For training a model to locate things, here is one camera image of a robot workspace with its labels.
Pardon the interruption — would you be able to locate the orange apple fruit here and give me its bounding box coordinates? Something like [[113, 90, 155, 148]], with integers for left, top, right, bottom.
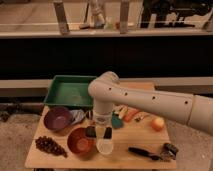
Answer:
[[151, 117, 165, 131]]

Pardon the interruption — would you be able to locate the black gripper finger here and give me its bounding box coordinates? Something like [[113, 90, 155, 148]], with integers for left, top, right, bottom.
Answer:
[[103, 127, 112, 139], [85, 126, 96, 138]]

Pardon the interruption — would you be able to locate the orange bowl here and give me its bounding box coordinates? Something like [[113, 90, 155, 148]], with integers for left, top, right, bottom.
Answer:
[[67, 127, 94, 156]]

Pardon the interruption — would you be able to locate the white paper cup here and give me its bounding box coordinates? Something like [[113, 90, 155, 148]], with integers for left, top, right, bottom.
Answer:
[[96, 139, 114, 155]]

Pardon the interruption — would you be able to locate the purple bowl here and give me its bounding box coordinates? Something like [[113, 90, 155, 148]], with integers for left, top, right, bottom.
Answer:
[[44, 106, 73, 131]]

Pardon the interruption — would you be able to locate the wooden table board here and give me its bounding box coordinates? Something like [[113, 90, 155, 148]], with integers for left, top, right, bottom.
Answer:
[[24, 81, 178, 170]]

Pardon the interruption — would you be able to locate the grey crumpled cloth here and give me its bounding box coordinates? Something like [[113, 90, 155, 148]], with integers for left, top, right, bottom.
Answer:
[[70, 109, 86, 125]]

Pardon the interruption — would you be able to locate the bunch of dark grapes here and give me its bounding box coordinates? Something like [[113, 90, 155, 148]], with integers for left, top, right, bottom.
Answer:
[[35, 136, 68, 158]]

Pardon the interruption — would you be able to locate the dark small toy object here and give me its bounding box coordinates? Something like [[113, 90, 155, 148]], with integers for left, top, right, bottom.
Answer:
[[160, 143, 179, 161]]

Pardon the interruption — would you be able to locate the black handled brush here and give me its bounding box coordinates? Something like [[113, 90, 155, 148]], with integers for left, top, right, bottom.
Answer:
[[128, 147, 161, 161]]

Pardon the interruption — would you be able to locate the teal green object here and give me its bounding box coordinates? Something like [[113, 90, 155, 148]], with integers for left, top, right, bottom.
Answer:
[[111, 114, 123, 129]]

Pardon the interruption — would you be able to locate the green plastic tray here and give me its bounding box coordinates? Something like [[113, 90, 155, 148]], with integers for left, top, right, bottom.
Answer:
[[44, 75, 95, 108]]

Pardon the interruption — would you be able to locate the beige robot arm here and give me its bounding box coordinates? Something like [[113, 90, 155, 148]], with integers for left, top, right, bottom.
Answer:
[[88, 71, 213, 136]]

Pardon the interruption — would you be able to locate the orange carrot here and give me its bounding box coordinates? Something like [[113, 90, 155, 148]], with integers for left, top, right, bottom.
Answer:
[[123, 109, 139, 122]]

